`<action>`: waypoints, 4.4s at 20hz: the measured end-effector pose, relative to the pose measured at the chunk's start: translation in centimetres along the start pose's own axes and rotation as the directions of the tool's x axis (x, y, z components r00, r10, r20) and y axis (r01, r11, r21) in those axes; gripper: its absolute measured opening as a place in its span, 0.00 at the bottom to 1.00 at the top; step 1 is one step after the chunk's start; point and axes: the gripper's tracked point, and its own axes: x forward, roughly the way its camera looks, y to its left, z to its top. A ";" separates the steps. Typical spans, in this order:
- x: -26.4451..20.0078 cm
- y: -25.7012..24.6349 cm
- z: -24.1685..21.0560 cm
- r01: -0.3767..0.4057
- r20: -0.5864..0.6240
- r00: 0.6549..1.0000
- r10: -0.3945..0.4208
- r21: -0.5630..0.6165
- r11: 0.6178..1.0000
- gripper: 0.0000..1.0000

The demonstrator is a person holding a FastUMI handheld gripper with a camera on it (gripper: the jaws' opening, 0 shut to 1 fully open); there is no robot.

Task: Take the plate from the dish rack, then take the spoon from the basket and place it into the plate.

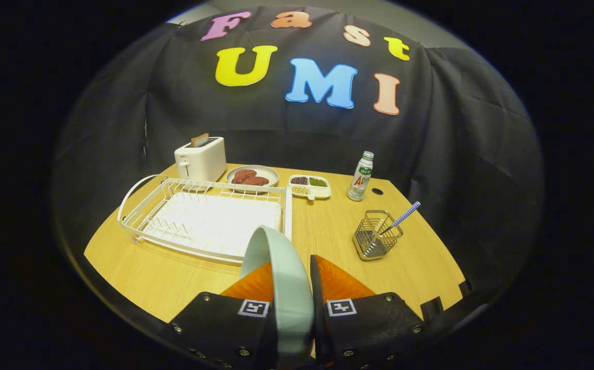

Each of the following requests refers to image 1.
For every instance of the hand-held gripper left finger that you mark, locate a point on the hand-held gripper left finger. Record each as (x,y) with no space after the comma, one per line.
(224,329)

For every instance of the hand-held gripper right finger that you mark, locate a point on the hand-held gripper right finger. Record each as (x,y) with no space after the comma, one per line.
(368,329)

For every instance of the pale green plate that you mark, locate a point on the pale green plate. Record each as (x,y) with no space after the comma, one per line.
(289,288)

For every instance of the white divided dish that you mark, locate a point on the white divided dish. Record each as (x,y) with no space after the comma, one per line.
(321,191)

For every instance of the beige round dish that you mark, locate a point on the beige round dish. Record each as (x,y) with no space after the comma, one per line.
(271,176)

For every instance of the red-brown meat piece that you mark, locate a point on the red-brown meat piece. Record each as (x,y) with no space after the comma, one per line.
(256,181)
(244,174)

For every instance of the white drink bottle green label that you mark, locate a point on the white drink bottle green label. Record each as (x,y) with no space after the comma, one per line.
(361,177)

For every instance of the pile of yellow beans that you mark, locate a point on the pile of yellow beans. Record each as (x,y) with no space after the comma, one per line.
(300,190)

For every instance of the pile of green beans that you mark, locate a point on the pile of green beans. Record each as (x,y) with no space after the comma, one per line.
(318,182)

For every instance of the pile of dark red beans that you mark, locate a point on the pile of dark red beans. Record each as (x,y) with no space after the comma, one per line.
(299,180)

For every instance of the white toaster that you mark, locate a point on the white toaster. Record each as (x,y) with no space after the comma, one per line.
(201,162)

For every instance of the brown toast slice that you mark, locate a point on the brown toast slice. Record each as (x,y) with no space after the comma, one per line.
(200,140)

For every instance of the black backdrop cloth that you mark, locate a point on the black backdrop cloth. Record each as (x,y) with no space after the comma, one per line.
(456,128)

